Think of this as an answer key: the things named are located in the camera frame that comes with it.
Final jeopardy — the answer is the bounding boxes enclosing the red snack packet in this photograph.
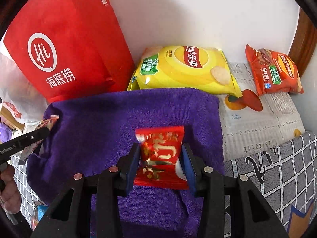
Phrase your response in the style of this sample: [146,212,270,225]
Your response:
[134,126,188,190]

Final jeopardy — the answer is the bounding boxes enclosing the pink white snack packet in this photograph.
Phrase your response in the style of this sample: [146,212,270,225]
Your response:
[18,115,59,165]

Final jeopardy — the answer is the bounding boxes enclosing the left hand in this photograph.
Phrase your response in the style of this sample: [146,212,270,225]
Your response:
[1,164,21,214]

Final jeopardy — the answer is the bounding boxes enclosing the grey checked bed sheet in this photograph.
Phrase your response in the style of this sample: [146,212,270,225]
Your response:
[25,126,316,237]

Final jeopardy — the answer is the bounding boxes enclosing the white Miniso plastic bag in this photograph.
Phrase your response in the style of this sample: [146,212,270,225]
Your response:
[0,38,49,130]

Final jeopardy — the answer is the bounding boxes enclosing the purple towel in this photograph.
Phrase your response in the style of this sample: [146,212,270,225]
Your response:
[27,88,223,237]

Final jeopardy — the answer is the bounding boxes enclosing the red Haidilao paper bag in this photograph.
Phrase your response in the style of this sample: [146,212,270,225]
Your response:
[4,0,134,103]

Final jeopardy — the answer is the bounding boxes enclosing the orange Lays chips bag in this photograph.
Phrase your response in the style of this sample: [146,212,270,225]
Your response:
[245,45,304,96]

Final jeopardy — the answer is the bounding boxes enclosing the yellow Lays chips bag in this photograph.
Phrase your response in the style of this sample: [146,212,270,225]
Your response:
[128,46,242,98]

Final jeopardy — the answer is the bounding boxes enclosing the brown wooden door frame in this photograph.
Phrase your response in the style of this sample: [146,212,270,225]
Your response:
[288,8,317,77]

